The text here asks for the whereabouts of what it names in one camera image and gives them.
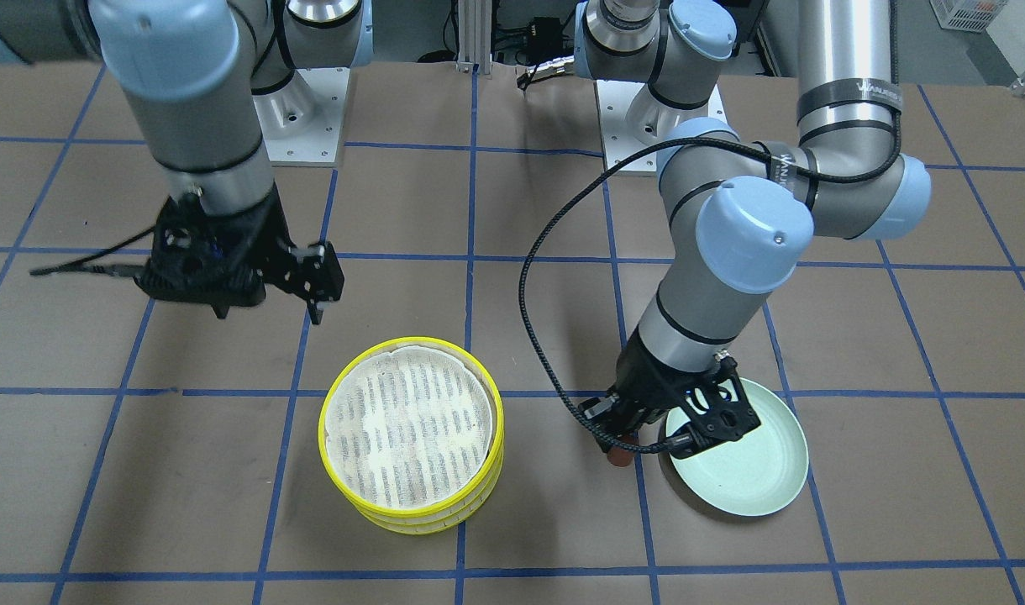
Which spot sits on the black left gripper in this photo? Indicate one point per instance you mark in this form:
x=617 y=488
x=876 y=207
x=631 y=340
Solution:
x=644 y=375

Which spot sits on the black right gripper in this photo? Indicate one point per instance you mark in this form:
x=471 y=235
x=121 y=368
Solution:
x=263 y=238

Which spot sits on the brown steamed bun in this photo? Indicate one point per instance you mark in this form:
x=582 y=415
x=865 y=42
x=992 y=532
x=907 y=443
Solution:
x=622 y=457

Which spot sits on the yellow bamboo steamer basket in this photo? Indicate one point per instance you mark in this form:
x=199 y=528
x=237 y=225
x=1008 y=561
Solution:
x=436 y=517

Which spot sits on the light green plate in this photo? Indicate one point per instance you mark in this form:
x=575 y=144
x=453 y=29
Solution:
x=759 y=474

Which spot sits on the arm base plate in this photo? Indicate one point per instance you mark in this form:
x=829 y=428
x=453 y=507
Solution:
x=630 y=118
x=302 y=123

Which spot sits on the aluminium frame post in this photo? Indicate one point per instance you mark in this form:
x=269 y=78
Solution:
x=474 y=36

